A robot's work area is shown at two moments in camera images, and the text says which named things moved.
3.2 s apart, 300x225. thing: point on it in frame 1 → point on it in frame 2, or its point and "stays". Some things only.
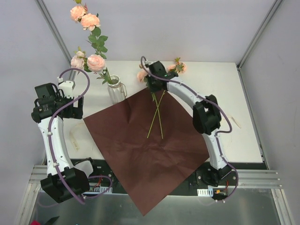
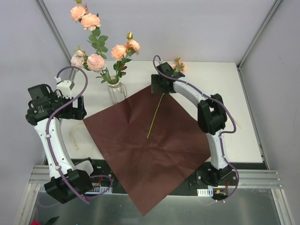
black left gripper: (76, 108) stays
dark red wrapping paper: (151, 141) stays
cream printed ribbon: (72, 137) stays
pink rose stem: (141, 76) → (122, 53)
